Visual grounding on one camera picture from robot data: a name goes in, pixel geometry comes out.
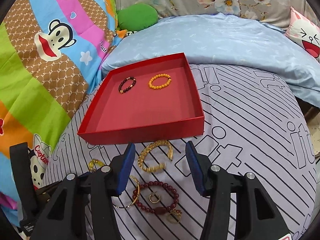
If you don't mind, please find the dark bead gold bracelet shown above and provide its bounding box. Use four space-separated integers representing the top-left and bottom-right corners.
118 76 137 94

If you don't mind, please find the yellow bead bracelet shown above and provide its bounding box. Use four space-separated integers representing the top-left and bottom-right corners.
148 73 173 90

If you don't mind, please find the red shallow jewelry box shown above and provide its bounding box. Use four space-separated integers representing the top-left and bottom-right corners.
78 53 204 145

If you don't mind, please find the thin gold bangle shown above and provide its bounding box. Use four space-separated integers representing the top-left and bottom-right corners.
113 175 140 209

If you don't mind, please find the grey striped duvet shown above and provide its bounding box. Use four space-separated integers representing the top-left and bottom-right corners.
42 64 316 239

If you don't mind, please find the small gold hoop earring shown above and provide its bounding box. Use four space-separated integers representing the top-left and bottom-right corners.
149 192 161 204

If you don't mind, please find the wide gold cuff bangle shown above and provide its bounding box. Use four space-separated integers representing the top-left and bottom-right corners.
137 140 174 173

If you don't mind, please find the colourful monkey cartoon quilt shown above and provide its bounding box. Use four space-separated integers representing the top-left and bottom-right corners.
1 0 117 226

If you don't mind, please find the light blue pillow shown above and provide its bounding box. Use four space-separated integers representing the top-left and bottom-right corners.
101 13 319 106

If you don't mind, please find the pink cartoon face pillow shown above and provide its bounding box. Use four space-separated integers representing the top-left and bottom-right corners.
285 7 319 59

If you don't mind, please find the green plush cushion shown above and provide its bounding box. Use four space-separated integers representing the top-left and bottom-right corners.
117 3 158 31

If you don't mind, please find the yellow amber bracelet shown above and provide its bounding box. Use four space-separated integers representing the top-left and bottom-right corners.
88 158 106 172

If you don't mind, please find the dark red bead bracelet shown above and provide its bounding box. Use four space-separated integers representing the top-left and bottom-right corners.
132 180 180 215

